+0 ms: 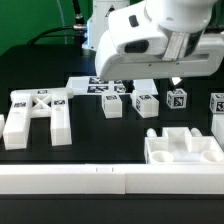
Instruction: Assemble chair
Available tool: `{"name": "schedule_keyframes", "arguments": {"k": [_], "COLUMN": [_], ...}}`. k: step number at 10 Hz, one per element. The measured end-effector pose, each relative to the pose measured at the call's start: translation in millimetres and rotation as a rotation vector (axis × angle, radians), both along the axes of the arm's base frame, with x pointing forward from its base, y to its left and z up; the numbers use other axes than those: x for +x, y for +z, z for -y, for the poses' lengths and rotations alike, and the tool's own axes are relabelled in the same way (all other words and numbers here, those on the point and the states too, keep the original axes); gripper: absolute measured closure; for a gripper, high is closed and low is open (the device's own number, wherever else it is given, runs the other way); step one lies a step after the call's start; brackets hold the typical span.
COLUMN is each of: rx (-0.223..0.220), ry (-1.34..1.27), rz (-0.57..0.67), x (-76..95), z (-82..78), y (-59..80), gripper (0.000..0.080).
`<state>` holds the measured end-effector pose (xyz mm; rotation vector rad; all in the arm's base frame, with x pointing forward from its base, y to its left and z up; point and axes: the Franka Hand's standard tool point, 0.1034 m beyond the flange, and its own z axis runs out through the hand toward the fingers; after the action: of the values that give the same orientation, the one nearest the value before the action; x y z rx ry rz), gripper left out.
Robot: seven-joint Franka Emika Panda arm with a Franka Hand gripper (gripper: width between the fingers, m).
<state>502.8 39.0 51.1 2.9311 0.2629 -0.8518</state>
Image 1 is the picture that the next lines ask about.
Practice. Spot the white front rail barrier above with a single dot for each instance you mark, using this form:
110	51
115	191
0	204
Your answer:
112	179

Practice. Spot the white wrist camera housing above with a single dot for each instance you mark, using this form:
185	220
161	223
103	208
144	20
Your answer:
133	31

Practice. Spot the white chair seat part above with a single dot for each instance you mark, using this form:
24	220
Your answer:
181	145

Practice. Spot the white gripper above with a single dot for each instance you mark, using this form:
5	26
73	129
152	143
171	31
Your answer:
204	61

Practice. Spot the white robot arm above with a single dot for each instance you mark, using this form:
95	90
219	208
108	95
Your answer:
184	23

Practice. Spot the white part left edge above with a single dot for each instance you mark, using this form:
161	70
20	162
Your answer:
2	123

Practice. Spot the white tagged right block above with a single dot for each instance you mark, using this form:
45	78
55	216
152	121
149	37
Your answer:
217	102

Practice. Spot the white tagged small block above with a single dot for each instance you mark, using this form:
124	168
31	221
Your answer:
176	99

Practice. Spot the white chair back frame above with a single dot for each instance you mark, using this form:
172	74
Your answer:
28	104

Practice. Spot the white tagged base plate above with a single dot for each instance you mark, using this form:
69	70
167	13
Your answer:
90	85

